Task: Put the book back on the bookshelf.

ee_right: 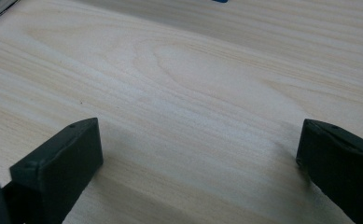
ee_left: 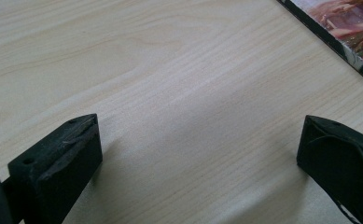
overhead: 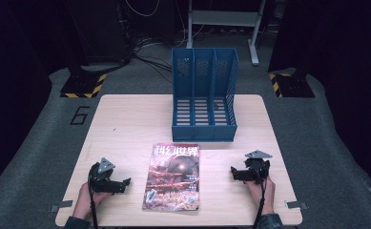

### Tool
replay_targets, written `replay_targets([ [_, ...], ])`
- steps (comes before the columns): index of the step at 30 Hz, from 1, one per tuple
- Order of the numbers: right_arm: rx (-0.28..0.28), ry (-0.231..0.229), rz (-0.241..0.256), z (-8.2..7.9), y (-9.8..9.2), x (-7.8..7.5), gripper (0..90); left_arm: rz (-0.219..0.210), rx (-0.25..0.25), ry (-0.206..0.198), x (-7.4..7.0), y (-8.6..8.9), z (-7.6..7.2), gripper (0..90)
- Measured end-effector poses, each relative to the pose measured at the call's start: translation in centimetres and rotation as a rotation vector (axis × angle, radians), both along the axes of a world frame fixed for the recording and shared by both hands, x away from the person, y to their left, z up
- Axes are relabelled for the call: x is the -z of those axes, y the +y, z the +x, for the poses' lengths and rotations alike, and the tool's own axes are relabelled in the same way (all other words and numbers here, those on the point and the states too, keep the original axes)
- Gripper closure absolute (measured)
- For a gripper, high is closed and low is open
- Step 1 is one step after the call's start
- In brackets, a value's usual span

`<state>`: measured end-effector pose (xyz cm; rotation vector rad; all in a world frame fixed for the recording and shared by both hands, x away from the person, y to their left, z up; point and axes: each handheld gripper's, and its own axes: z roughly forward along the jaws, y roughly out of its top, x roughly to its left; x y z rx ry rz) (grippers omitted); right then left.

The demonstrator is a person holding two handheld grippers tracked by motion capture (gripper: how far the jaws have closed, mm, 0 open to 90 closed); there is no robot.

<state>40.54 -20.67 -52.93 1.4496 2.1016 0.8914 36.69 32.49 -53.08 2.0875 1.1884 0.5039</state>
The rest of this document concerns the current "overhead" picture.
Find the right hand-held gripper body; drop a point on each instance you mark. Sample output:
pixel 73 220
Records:
pixel 257 168

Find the blue plastic file rack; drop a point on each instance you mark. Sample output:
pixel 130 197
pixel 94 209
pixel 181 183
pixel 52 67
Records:
pixel 202 132

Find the person's right hand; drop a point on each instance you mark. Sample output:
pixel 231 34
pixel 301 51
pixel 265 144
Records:
pixel 269 197

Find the person's left hand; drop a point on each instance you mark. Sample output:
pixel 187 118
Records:
pixel 84 200

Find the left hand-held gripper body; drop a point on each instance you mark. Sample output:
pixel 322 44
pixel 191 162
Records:
pixel 101 183

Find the grey metal table bracket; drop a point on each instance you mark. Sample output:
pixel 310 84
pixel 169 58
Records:
pixel 61 205
pixel 296 204

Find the red illustrated magazine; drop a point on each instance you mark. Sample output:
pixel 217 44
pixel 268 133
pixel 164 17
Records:
pixel 172 178

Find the small dark scrap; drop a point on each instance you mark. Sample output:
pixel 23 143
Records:
pixel 218 105

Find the white metal stand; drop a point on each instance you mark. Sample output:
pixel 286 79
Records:
pixel 224 17

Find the black stand with striped base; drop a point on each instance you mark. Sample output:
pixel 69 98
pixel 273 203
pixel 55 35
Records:
pixel 292 86
pixel 84 84

